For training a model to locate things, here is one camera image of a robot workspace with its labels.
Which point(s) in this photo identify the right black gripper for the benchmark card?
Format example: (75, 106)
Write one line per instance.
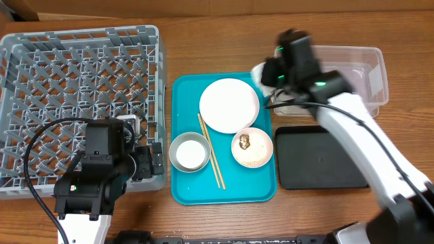
(268, 68)

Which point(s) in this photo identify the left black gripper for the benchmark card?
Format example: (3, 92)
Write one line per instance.
(156, 159)

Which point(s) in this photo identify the brown food scrap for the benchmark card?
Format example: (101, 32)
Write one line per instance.
(244, 141)

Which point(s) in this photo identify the small pink bowl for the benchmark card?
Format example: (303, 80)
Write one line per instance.
(260, 151)

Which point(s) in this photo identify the white paper cup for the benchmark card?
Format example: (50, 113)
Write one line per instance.
(190, 154)

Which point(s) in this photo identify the white napkin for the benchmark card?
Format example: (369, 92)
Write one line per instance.
(256, 75)

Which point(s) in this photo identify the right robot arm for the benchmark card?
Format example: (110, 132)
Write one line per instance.
(404, 193)

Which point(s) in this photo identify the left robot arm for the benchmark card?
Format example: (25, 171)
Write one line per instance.
(111, 163)

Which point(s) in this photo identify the clear plastic waste bin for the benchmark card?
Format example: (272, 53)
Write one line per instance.
(362, 67)

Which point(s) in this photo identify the grey shallow bowl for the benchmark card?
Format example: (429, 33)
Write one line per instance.
(182, 138)

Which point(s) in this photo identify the wooden chopstick right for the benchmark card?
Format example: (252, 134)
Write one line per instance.
(216, 166)

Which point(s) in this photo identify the large white round plate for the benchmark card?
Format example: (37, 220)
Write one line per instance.
(229, 105)

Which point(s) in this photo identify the black rectangular tray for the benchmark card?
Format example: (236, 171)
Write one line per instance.
(310, 158)

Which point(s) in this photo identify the grey plastic dish rack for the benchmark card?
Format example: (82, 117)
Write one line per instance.
(50, 81)

